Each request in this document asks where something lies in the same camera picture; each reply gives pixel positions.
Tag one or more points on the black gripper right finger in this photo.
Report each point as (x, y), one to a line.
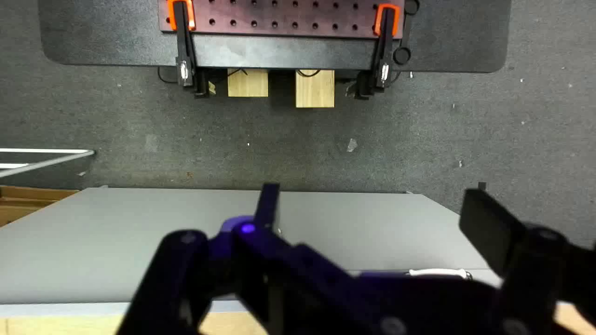
(539, 266)

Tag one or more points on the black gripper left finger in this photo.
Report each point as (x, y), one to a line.
(288, 288)

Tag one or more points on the right wooden block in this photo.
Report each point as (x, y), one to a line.
(316, 87)

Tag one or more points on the wooden block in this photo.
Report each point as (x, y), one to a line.
(316, 87)
(247, 83)

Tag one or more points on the left wooden block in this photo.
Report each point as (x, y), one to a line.
(247, 83)

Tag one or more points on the black table top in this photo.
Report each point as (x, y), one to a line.
(443, 35)

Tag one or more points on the red perforated mounting plate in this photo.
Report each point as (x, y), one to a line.
(329, 18)

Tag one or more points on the right orange black clamp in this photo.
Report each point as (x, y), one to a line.
(387, 27)

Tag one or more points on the orange black clamp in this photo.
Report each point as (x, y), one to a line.
(182, 20)
(387, 27)

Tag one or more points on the left orange black clamp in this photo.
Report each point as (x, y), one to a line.
(182, 20)

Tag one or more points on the silver drawer handle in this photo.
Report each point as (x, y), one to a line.
(441, 271)

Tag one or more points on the white metal frame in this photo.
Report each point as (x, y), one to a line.
(18, 160)

